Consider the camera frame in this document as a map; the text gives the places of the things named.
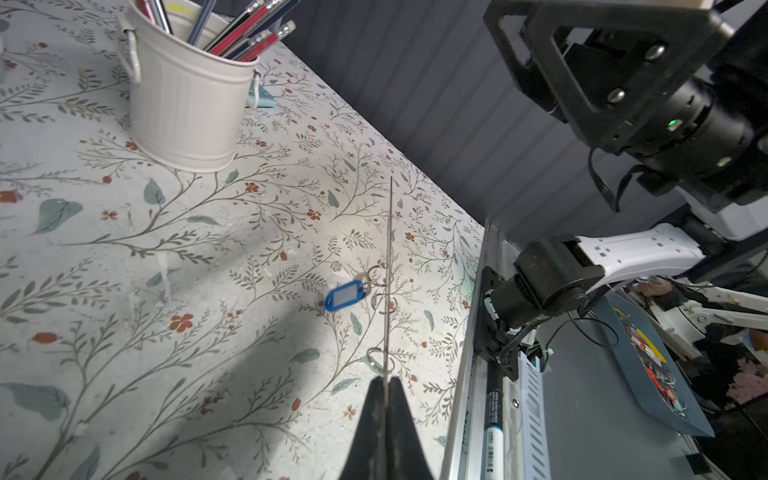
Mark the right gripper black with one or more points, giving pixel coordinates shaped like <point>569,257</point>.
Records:
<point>604,67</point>

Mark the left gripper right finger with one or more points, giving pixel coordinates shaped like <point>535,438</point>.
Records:
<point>404,456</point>

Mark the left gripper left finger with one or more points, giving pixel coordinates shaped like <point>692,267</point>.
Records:
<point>367,454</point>

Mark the blue key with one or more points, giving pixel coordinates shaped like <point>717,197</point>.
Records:
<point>347,295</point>

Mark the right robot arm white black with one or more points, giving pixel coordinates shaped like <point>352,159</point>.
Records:
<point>707,147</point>

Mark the blue bin with clutter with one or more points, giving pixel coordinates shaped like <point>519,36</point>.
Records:
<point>656,382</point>

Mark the white pencil cup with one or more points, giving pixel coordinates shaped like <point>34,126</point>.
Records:
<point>186,105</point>

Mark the black marker on rail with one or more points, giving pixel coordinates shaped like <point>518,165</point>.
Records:
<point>493,462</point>

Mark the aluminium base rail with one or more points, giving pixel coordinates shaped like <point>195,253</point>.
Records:
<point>526,453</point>

